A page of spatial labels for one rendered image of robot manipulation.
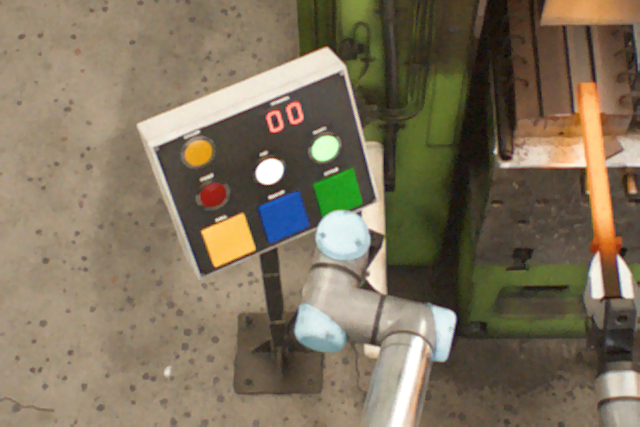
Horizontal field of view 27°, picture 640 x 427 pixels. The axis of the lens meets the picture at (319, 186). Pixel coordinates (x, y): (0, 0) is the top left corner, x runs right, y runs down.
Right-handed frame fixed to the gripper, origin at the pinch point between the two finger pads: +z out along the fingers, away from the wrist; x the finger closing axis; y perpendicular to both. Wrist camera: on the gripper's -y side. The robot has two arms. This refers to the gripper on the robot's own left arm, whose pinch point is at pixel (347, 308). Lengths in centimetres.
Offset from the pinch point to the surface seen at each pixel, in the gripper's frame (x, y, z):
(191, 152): -29.2, -6.7, -23.5
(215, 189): -25.0, -5.2, -16.4
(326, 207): -9.1, -13.2, -6.4
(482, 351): 21, -36, 93
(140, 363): -54, -3, 93
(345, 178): -7.5, -17.9, -9.9
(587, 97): 25, -49, -7
